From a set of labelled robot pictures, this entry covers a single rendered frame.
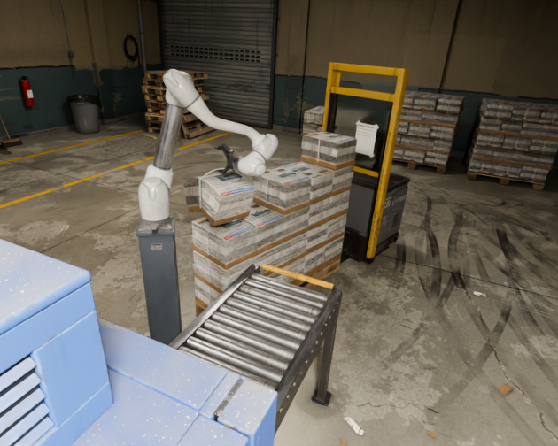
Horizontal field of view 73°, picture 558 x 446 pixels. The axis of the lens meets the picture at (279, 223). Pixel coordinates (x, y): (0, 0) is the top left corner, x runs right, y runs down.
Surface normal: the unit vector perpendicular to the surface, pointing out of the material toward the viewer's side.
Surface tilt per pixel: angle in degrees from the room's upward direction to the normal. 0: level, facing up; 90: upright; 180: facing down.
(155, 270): 90
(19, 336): 90
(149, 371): 0
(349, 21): 90
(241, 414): 0
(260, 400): 0
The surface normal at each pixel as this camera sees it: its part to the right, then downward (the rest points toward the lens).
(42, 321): 0.91, 0.22
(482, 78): -0.42, 0.37
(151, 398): 0.05, -0.90
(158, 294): 0.21, 0.43
